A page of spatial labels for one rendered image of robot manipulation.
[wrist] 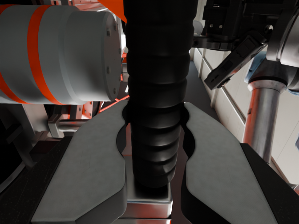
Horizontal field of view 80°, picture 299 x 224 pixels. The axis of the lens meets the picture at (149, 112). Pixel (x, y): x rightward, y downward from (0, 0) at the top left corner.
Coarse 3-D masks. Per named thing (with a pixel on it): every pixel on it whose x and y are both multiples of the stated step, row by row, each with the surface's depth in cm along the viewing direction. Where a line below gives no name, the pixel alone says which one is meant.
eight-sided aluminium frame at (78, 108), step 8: (48, 0) 43; (56, 0) 46; (64, 0) 43; (72, 0) 45; (56, 104) 50; (72, 104) 50; (56, 112) 49; (64, 112) 51; (72, 112) 49; (80, 112) 52
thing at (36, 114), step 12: (0, 108) 30; (12, 108) 29; (24, 108) 30; (36, 108) 33; (12, 120) 31; (24, 120) 31; (36, 120) 33; (24, 132) 32; (36, 132) 33; (24, 144) 34; (24, 156) 36
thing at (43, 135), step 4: (40, 132) 33; (44, 132) 33; (48, 132) 33; (36, 136) 32; (40, 136) 32; (44, 136) 32; (48, 136) 33; (32, 140) 31; (36, 140) 31; (52, 140) 32; (56, 140) 32; (32, 144) 31
